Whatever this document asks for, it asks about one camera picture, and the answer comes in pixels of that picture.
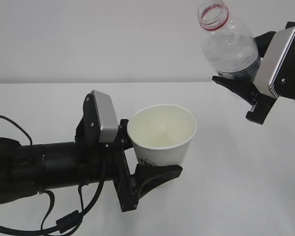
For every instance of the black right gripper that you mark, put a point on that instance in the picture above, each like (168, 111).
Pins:
(284, 83)

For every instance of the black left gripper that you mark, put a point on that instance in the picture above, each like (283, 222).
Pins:
(128, 187)

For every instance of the clear plastic water bottle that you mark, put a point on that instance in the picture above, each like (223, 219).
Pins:
(227, 43)

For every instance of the white paper coffee cup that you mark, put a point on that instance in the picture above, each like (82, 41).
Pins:
(161, 134)

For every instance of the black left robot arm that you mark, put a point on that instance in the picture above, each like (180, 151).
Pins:
(28, 170)

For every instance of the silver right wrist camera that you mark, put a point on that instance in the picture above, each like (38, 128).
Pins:
(272, 61)

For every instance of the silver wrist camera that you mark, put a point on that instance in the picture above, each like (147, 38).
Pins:
(107, 118)
(272, 61)

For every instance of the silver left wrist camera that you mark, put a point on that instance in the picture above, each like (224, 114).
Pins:
(107, 118)

